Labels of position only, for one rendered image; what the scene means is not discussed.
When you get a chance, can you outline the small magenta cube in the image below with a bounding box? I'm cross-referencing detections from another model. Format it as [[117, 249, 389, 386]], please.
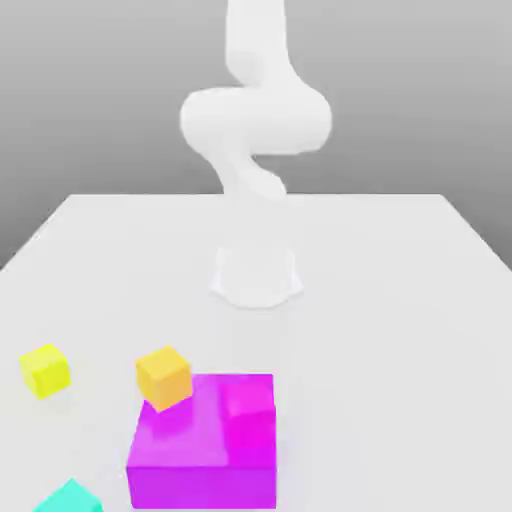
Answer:
[[220, 379, 278, 465]]

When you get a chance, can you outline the large magenta box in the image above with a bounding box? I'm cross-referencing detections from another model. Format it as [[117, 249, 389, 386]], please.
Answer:
[[126, 373, 278, 511]]

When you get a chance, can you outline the small orange cube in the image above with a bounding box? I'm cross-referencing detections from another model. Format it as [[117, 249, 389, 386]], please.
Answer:
[[134, 345, 194, 413]]

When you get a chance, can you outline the small turquoise cube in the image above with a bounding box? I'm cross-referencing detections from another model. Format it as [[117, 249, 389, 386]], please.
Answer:
[[30, 477, 104, 512]]

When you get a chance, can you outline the small yellow cube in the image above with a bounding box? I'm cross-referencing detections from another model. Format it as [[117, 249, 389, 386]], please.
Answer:
[[18, 343, 73, 401]]

